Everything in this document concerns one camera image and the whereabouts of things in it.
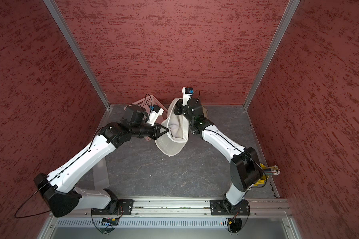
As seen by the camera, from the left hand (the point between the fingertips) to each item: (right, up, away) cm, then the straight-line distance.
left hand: (166, 133), depth 69 cm
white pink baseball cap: (+3, -4, +3) cm, 6 cm away
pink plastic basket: (-16, -6, +28) cm, 33 cm away
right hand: (+3, +17, +11) cm, 20 cm away
